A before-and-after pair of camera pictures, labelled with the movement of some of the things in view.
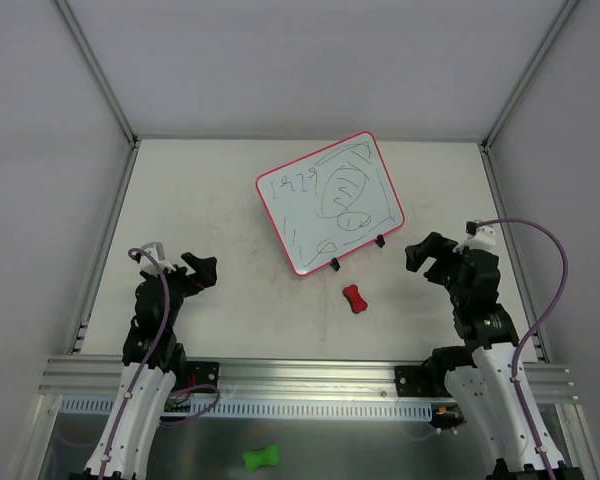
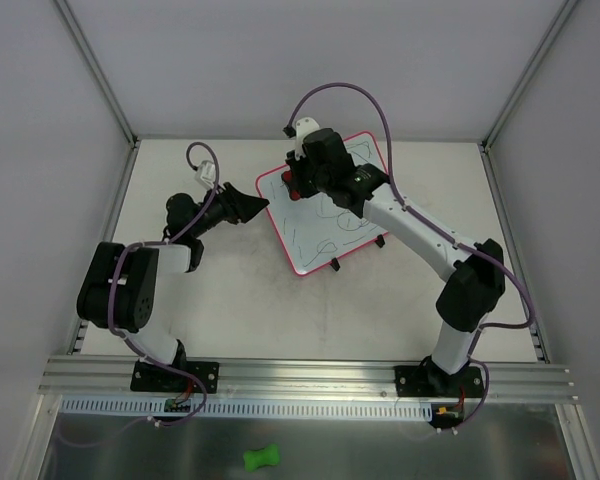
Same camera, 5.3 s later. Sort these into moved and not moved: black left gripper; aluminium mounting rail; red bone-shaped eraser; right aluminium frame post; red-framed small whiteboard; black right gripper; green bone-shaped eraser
Moved: black left gripper; red bone-shaped eraser; black right gripper
Not moved: green bone-shaped eraser; red-framed small whiteboard; right aluminium frame post; aluminium mounting rail
